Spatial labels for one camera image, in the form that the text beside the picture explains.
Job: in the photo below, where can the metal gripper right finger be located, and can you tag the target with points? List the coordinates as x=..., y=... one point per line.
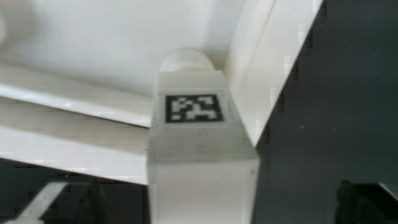
x=367, y=204

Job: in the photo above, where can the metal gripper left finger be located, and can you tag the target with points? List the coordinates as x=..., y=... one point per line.
x=31, y=215

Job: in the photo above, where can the white square table top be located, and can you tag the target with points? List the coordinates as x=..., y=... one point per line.
x=82, y=47

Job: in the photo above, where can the white U-shaped fence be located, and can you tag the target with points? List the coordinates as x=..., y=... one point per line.
x=72, y=142

